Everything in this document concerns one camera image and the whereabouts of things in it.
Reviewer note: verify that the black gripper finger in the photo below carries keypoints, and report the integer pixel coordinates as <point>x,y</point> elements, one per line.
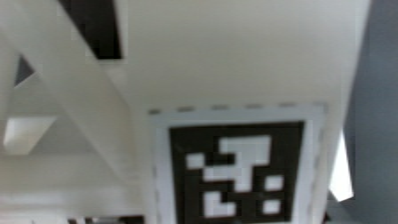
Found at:
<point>340,186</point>

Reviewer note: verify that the white chair backrest frame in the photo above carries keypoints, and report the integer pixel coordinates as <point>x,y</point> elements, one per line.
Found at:
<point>173,104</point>

